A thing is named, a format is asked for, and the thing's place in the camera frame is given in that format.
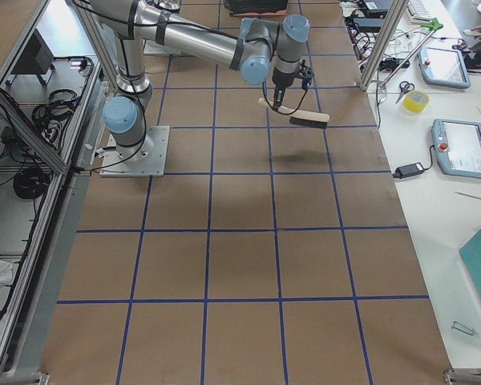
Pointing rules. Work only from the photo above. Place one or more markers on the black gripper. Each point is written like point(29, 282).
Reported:
point(283, 79)

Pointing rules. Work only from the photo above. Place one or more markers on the beige hand brush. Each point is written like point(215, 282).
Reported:
point(298, 117)

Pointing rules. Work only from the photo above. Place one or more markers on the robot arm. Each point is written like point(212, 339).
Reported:
point(263, 50)

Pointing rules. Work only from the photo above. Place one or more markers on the black scissors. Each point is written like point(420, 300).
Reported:
point(404, 87)

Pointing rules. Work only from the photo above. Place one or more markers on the yellow tape roll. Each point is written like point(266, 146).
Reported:
point(415, 101)

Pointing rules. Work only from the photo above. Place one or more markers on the black power adapter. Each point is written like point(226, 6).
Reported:
point(408, 170)

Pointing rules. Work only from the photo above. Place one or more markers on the blue teach pendant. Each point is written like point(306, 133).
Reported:
point(443, 67)
point(457, 146)

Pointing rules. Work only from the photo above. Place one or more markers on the aluminium frame post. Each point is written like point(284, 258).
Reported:
point(389, 26)

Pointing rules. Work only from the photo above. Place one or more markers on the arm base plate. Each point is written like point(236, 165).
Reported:
point(150, 160)

